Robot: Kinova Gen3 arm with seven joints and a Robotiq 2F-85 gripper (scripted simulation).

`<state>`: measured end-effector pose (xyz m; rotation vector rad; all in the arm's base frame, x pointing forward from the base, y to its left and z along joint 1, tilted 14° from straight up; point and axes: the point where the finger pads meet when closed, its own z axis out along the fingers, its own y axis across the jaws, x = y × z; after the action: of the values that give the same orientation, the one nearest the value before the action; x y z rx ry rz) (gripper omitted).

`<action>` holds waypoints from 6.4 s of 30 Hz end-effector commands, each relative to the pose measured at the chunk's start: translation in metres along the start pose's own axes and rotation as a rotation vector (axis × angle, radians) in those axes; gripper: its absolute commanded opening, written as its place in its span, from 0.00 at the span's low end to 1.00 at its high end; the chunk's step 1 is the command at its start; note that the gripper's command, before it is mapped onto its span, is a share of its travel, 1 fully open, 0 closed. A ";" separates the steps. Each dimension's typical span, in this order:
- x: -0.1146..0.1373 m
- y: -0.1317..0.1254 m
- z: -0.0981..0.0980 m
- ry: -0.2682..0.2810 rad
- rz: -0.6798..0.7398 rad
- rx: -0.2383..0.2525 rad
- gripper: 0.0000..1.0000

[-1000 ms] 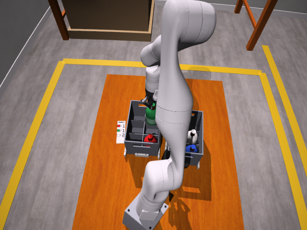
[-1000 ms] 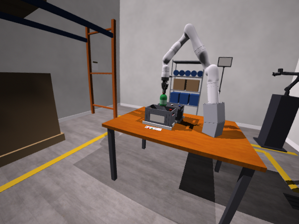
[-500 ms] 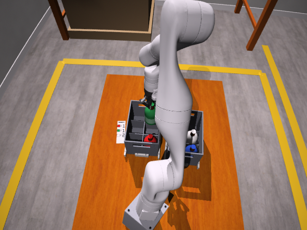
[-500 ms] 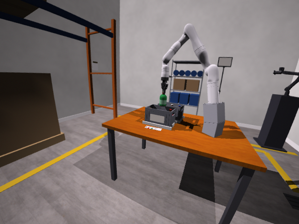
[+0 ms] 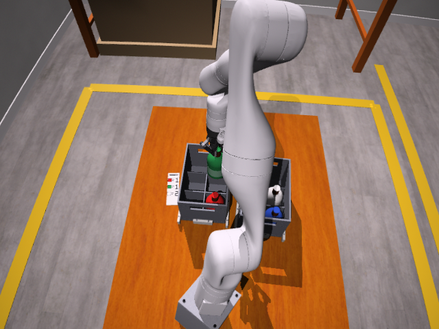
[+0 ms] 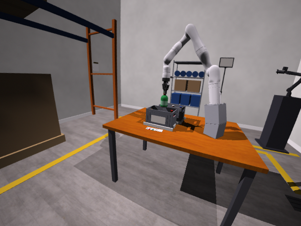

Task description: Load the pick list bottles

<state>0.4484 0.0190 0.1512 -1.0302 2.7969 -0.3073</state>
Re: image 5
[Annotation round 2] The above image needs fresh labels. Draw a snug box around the white paper pick list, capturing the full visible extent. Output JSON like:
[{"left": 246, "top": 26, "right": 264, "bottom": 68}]
[{"left": 166, "top": 173, "right": 180, "bottom": 205}]

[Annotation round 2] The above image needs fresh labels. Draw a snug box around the red bottle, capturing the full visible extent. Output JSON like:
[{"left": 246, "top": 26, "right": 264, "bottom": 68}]
[{"left": 206, "top": 192, "right": 224, "bottom": 210}]

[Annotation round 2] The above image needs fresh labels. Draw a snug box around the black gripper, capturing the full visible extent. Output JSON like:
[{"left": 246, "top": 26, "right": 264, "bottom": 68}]
[{"left": 200, "top": 126, "right": 224, "bottom": 157}]

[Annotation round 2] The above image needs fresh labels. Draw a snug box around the green bottle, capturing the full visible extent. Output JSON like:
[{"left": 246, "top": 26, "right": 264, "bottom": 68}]
[{"left": 207, "top": 146, "right": 223, "bottom": 179}]

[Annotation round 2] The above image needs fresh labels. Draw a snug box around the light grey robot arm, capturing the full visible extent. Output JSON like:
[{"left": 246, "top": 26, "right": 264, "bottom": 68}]
[{"left": 194, "top": 0, "right": 308, "bottom": 316}]

